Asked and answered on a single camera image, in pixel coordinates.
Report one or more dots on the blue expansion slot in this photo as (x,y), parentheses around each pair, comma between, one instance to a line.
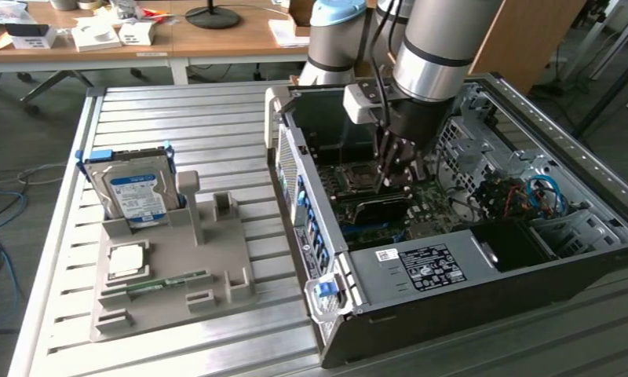
(366,228)

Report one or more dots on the clear plastic bag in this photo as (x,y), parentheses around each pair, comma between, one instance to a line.
(6,12)

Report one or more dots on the blue case latch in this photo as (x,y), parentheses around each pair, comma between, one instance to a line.
(325,290)

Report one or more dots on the hard disk in blue caddy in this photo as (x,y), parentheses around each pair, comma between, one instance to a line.
(137,192)

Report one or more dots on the white box with black lid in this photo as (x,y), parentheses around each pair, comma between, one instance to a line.
(31,41)

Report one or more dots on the tape roll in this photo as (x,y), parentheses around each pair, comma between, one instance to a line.
(90,4)

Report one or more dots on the grey printed parts rack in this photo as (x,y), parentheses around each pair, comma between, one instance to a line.
(173,259)

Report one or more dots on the white booklet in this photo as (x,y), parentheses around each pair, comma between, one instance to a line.
(289,33)

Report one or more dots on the small white box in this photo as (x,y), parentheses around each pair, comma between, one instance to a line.
(137,35)

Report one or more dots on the red orange packet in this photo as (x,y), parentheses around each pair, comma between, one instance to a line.
(157,15)

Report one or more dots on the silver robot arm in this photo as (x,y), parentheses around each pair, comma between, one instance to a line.
(436,59)

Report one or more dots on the wooden cabinet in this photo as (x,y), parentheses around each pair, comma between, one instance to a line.
(545,31)

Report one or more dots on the metal cup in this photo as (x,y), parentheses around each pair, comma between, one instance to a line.
(65,4)

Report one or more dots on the black open PC case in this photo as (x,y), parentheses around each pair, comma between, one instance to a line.
(450,314)

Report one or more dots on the wooden desk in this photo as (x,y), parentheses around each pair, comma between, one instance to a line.
(215,39)

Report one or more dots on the green RAM stick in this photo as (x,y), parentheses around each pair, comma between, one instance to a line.
(162,282)

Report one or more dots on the CPU socket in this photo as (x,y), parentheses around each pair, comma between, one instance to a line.
(357,178)

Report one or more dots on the grey power supply unit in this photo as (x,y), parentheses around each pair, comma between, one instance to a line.
(382,275)

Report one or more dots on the metal disk bay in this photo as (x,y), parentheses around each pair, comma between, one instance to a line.
(581,231)

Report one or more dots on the large white box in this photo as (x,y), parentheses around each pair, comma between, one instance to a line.
(97,39)

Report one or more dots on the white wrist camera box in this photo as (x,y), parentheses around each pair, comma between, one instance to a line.
(359,106)

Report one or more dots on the green motherboard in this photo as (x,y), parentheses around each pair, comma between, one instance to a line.
(436,204)

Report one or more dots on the silver CPU chip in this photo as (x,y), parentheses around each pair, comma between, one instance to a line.
(126,261)

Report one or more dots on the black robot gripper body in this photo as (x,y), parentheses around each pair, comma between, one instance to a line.
(420,121)

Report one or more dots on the black lamp base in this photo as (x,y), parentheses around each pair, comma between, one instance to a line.
(213,17)

